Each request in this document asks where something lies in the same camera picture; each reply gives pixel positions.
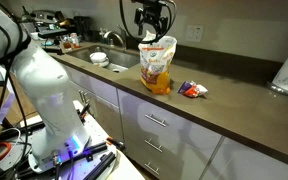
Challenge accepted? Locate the white red pill bottle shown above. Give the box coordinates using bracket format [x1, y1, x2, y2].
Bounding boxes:
[69, 32, 80, 48]

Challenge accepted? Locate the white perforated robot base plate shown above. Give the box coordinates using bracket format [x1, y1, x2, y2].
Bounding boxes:
[13, 99, 118, 180]

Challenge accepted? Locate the chrome faucet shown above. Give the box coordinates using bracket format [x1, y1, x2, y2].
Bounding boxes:
[103, 25, 128, 50]

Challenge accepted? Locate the black aluminium rail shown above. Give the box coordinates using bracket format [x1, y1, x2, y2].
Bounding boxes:
[79, 142, 117, 180]

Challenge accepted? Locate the silver drawer handle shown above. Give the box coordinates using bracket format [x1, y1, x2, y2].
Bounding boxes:
[144, 113, 168, 128]
[143, 161, 161, 176]
[143, 138, 164, 154]

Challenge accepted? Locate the small soap bottle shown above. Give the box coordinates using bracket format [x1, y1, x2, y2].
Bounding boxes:
[98, 27, 107, 45]

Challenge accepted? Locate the amber bottle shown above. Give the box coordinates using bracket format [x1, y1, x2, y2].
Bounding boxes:
[61, 34, 73, 50]

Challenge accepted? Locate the orange black clamp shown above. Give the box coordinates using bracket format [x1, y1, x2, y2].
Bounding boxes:
[105, 136, 127, 152]

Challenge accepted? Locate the silver cabinet door handle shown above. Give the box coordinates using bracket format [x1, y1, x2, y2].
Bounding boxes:
[82, 91, 91, 105]
[78, 89, 85, 105]

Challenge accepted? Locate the red white purple snack pack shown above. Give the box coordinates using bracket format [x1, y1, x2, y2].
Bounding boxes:
[177, 80, 209, 99]

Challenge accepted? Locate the orange white plastic snack bag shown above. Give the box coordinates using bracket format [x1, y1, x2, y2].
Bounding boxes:
[137, 30, 178, 96]

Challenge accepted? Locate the purple strap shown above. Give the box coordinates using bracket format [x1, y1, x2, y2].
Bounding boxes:
[0, 92, 16, 126]

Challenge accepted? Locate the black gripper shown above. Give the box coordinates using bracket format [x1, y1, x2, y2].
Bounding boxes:
[134, 0, 170, 36]

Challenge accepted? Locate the black coffee maker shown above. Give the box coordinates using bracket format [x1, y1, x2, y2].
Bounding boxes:
[73, 15, 94, 43]

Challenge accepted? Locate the metal roll holder base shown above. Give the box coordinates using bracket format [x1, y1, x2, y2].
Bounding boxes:
[266, 81, 288, 99]

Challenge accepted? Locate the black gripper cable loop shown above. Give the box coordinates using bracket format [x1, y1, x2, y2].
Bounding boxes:
[118, 0, 179, 45]

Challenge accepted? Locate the white bowl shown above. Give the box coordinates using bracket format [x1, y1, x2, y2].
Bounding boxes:
[89, 51, 110, 68]

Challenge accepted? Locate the grey kitchen cabinet unit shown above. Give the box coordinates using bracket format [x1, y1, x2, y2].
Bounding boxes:
[61, 63, 288, 180]

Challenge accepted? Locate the stainless steel sink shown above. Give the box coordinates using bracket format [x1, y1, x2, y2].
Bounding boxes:
[67, 44, 141, 73]

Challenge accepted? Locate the white wall outlet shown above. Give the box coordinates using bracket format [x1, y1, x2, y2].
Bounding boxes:
[185, 24, 204, 43]

